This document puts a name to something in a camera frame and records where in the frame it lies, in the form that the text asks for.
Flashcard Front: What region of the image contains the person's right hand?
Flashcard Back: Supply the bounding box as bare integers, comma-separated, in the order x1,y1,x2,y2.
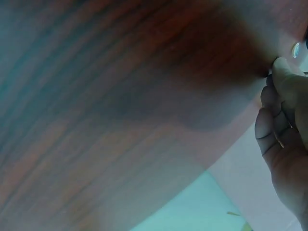
254,57,308,231

